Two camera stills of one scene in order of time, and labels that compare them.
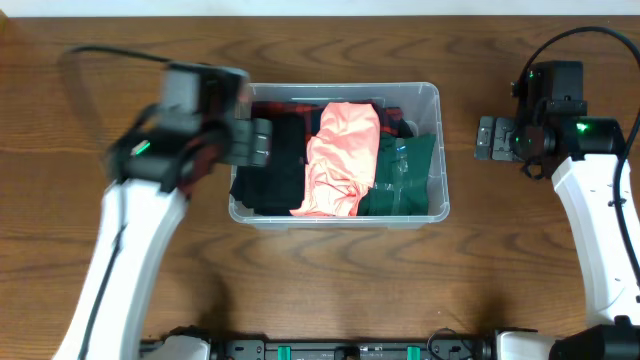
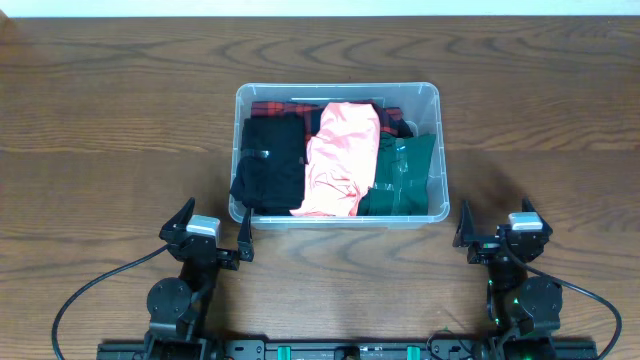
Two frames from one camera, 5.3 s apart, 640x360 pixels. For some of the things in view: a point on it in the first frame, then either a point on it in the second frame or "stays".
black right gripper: x=504 y=149 to x=466 y=237
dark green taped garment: x=402 y=171 stays
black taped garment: x=278 y=188 stays
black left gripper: x=252 y=142 to x=203 y=249
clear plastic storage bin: x=345 y=156 stays
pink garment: x=342 y=161 stays
